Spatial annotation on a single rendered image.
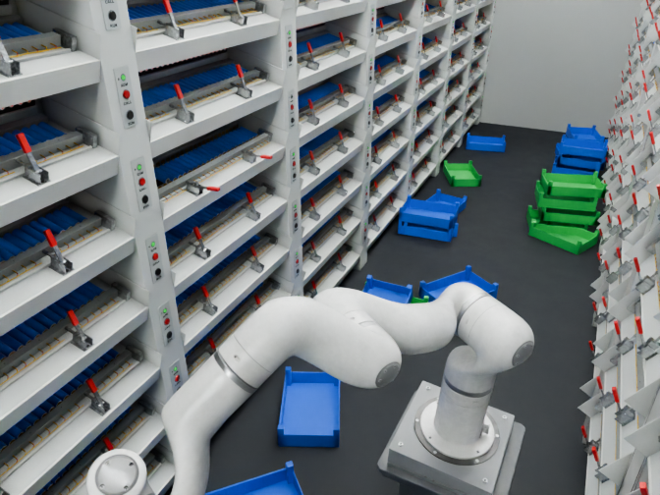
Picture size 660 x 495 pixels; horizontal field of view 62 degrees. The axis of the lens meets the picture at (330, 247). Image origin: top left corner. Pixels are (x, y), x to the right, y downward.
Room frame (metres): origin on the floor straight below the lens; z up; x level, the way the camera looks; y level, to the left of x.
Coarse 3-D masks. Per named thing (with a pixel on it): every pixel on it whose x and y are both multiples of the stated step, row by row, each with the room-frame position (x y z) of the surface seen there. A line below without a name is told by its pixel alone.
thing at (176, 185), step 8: (264, 136) 1.72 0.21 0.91; (248, 144) 1.63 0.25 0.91; (256, 144) 1.68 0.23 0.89; (264, 144) 1.69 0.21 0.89; (232, 152) 1.56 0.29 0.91; (240, 152) 1.59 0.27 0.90; (216, 160) 1.49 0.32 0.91; (224, 160) 1.51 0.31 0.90; (200, 168) 1.43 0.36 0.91; (208, 168) 1.44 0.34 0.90; (224, 168) 1.49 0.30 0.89; (184, 176) 1.37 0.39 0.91; (192, 176) 1.38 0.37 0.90; (200, 176) 1.41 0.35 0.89; (168, 184) 1.31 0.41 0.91; (176, 184) 1.32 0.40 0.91; (184, 184) 1.35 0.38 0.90; (160, 192) 1.26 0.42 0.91; (168, 192) 1.29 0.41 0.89
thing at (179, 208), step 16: (256, 128) 1.78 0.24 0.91; (272, 128) 1.75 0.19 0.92; (272, 144) 1.73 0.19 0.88; (240, 160) 1.57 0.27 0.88; (256, 160) 1.60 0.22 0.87; (272, 160) 1.67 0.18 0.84; (208, 176) 1.44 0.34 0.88; (224, 176) 1.46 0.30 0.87; (240, 176) 1.50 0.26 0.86; (208, 192) 1.36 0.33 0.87; (224, 192) 1.44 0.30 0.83; (160, 208) 1.19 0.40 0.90; (176, 208) 1.25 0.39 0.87; (192, 208) 1.30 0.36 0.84; (176, 224) 1.25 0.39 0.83
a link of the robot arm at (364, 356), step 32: (256, 320) 0.69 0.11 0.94; (288, 320) 0.69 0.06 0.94; (320, 320) 0.71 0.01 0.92; (352, 320) 0.73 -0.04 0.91; (224, 352) 0.67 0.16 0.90; (256, 352) 0.66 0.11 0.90; (288, 352) 0.67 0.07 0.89; (320, 352) 0.70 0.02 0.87; (352, 352) 0.70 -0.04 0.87; (384, 352) 0.70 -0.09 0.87; (256, 384) 0.65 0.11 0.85; (352, 384) 0.69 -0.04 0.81; (384, 384) 0.69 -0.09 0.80
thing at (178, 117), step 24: (144, 72) 1.45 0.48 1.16; (168, 72) 1.53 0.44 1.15; (192, 72) 1.60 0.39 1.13; (216, 72) 1.66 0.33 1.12; (240, 72) 1.58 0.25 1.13; (264, 72) 1.74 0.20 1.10; (144, 96) 1.37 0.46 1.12; (168, 96) 1.40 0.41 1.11; (192, 96) 1.45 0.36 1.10; (216, 96) 1.53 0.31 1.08; (240, 96) 1.57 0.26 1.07; (264, 96) 1.64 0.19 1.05; (168, 120) 1.32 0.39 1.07; (192, 120) 1.34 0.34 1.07; (216, 120) 1.42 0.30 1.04; (168, 144) 1.25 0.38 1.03
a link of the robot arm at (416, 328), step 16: (336, 288) 0.88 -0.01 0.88; (448, 288) 1.03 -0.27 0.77; (464, 288) 1.04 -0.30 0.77; (336, 304) 0.82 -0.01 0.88; (352, 304) 0.82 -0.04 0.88; (368, 304) 0.86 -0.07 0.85; (384, 304) 0.87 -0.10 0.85; (400, 304) 0.87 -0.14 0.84; (416, 304) 0.90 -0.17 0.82; (432, 304) 0.92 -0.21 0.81; (448, 304) 0.94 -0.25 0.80; (464, 304) 1.00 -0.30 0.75; (368, 320) 0.78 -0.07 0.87; (384, 320) 0.85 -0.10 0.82; (400, 320) 0.85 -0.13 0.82; (416, 320) 0.85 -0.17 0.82; (432, 320) 0.87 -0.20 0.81; (448, 320) 0.89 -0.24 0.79; (400, 336) 0.83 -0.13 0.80; (416, 336) 0.83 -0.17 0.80; (432, 336) 0.85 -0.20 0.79; (448, 336) 0.87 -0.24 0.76; (416, 352) 0.83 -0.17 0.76
